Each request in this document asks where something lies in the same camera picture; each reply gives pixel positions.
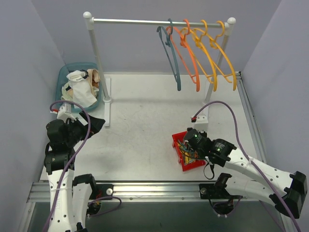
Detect white underwear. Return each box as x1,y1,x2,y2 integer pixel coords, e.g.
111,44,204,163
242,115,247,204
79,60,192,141
66,70,97,108

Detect teal plastic hanger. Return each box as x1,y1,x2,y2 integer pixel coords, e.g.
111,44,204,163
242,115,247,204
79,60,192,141
156,18,182,91

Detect orange plastic hanger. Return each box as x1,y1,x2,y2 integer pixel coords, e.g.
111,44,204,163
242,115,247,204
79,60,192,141
166,18,200,92

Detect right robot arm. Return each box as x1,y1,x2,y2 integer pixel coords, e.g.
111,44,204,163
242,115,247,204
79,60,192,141
184,129,308,219

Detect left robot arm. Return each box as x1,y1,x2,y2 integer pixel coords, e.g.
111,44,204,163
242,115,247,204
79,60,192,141
43,112,105,232

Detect yellow hanger outer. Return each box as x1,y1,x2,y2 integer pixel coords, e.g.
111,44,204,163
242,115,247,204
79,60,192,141
203,17,236,90

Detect yellow hanger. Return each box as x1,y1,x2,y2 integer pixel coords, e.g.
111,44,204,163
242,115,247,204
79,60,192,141
178,18,218,92
203,17,236,90

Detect yellow hanger inner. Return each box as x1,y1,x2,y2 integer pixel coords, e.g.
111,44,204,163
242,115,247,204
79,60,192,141
178,18,218,92

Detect pile of clothespins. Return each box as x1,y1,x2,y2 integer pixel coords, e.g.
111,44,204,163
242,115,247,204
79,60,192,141
177,140,199,165

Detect red clothespin bin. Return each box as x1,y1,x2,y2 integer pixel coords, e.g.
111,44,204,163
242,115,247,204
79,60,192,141
172,131,206,172

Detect beige pink garment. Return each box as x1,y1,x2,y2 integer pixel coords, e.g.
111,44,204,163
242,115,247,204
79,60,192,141
87,69,100,88

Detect teal laundry basket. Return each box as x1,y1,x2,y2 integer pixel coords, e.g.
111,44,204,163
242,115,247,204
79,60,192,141
55,62,102,112

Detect white clothes rack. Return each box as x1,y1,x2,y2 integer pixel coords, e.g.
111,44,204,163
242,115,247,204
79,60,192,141
83,12,237,127

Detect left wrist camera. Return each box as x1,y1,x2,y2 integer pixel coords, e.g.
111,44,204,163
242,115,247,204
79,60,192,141
50,102,75,122

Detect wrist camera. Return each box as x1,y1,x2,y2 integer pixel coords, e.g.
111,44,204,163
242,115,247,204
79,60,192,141
50,102,75,122
191,114,209,132

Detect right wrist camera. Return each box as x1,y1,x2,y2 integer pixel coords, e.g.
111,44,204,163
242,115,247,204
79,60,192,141
191,114,209,132

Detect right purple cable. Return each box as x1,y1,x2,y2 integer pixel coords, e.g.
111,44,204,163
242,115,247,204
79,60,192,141
190,101,302,232

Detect aluminium frame rail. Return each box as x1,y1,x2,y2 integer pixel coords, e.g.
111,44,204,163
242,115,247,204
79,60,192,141
26,180,266,203

